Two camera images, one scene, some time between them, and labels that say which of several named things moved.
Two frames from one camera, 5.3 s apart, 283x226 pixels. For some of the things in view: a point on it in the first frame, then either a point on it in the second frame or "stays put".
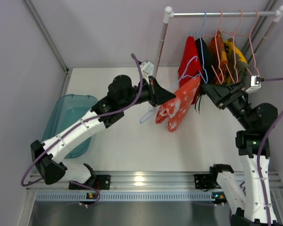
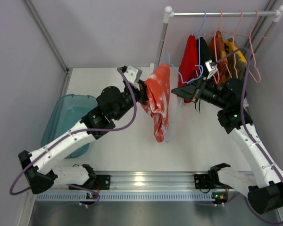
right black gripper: (225, 98) to (197, 90)
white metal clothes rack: (169, 14) stays put
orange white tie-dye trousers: (174, 110) to (157, 80)
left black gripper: (152, 91) to (141, 92)
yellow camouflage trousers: (237, 62) stays put
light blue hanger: (185, 76) to (181, 104)
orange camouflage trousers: (218, 58) stays put
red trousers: (190, 68) stays put
